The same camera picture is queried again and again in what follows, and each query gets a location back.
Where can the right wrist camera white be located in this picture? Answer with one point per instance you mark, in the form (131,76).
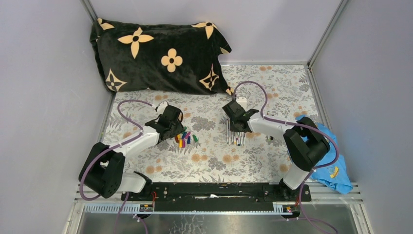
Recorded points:
(242,101)

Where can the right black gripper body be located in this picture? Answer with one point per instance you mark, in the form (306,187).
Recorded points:
(233,126)

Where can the brown marker pen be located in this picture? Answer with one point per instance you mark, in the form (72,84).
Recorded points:
(227,131)

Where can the floral table mat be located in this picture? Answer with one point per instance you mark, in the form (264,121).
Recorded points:
(282,90)

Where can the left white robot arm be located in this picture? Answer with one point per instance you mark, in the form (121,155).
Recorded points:
(103,171)

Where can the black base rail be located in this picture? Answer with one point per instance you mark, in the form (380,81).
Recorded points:
(217,197)

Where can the black pillow with beige flowers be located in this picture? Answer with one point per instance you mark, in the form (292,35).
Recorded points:
(162,57)

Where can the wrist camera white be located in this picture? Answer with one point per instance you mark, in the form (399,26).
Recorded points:
(161,107)
(242,101)

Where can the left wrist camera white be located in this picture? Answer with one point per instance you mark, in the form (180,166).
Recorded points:
(161,107)

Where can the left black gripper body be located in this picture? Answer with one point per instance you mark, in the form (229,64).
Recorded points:
(176,129)

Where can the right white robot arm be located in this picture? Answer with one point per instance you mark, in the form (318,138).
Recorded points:
(305,143)

